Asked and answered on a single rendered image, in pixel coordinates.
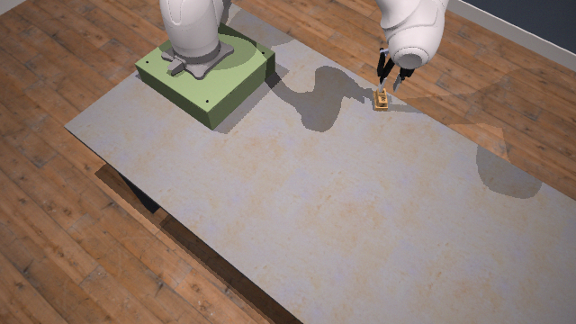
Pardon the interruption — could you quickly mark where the orange rectangular tray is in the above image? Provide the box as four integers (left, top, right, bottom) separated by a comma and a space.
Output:
373, 91, 388, 111

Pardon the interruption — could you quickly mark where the tan wooden cube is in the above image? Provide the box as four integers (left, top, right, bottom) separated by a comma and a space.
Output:
376, 96, 388, 107
375, 88, 386, 100

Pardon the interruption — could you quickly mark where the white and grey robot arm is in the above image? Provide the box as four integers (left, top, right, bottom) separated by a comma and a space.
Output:
159, 0, 449, 80

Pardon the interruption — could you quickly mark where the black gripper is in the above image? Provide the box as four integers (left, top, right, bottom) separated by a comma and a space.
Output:
377, 48, 415, 93

